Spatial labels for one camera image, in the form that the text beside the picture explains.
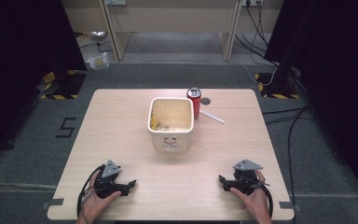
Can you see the yellow black striped base plate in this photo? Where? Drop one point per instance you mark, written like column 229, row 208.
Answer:
column 62, row 85
column 276, row 90

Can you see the crumpled clear plastic wrapper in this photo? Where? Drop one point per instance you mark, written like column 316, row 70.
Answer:
column 98, row 61

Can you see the black curtain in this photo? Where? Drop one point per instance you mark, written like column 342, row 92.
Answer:
column 21, row 62
column 338, row 77

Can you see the person's left hand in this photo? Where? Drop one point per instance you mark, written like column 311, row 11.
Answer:
column 94, row 203

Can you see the grey table grommet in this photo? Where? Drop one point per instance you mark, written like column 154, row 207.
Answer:
column 205, row 101

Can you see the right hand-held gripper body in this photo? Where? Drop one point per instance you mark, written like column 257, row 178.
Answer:
column 245, row 179

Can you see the white straw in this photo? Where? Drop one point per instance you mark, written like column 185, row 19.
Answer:
column 213, row 117

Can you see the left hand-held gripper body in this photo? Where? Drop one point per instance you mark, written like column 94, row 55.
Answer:
column 107, row 183

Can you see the crumpled foil wrapper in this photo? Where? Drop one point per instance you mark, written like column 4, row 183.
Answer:
column 95, row 34

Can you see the red soda can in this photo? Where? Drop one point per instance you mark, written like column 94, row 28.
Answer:
column 194, row 99

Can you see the person's right hand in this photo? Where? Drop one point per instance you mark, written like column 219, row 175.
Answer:
column 254, row 202

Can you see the wall power socket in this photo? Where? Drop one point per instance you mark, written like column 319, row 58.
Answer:
column 115, row 2
column 252, row 2

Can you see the grey tape strip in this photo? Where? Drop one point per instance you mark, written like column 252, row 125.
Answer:
column 53, row 203
column 289, row 205

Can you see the cream square bin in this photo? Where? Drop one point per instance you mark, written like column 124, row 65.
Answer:
column 171, row 124

